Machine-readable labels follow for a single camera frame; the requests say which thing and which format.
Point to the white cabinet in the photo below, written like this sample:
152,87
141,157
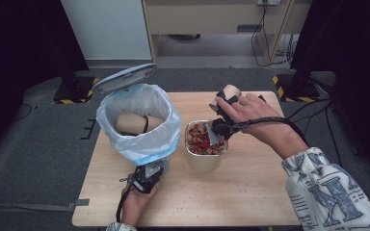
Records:
106,29

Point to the dried red fruit slices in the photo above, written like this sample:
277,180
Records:
199,139

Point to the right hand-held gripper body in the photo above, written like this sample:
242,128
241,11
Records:
223,128

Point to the brown paper cup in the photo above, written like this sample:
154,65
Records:
154,122
231,91
130,123

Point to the clear square food container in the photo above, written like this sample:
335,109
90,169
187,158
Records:
205,162

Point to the grey tape strip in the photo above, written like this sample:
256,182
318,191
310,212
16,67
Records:
78,204

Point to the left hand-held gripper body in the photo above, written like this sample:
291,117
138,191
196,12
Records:
144,179

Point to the black curtain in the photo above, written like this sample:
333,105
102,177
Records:
353,64
16,57

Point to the person's right hand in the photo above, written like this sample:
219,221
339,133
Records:
253,110

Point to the black stand with striped base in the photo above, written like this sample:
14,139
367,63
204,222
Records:
298,89
75,91

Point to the person's left hand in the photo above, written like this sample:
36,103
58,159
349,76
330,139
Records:
135,207

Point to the white grey pedal trash can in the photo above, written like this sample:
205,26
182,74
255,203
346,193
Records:
125,78

